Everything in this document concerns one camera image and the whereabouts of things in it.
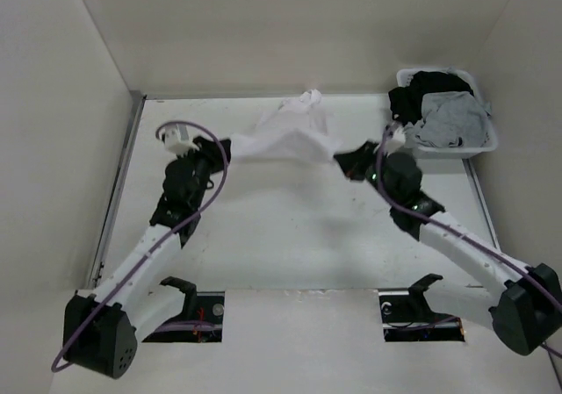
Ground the grey tank top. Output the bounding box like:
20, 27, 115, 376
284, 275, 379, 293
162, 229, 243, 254
404, 91, 488, 149

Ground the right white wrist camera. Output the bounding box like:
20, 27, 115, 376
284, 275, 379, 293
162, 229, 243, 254
385, 122, 407, 147

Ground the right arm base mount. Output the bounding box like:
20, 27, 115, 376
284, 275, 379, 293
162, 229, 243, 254
378, 274, 465, 343

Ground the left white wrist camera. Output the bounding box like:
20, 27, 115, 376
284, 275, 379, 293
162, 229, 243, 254
161, 124, 198, 157

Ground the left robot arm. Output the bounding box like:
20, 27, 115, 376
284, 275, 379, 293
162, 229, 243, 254
52, 137, 232, 379

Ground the white plastic laundry basket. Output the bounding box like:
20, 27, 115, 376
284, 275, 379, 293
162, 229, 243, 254
396, 67, 498, 159

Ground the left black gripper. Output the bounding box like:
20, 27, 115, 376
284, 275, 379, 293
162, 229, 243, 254
177, 135, 230, 208

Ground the black tank top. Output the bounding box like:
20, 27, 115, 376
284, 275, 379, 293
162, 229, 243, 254
388, 71, 474, 125

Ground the white tank top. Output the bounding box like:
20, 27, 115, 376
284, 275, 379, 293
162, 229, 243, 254
230, 90, 342, 163

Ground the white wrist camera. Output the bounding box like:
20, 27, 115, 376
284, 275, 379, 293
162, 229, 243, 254
161, 124, 198, 157
385, 122, 407, 147

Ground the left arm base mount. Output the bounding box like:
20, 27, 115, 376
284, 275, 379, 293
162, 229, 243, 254
155, 277, 225, 343

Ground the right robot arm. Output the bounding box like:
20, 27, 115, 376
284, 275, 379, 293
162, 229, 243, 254
334, 141, 561, 356

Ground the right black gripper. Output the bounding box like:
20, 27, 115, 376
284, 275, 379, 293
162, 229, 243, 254
333, 140, 399, 206

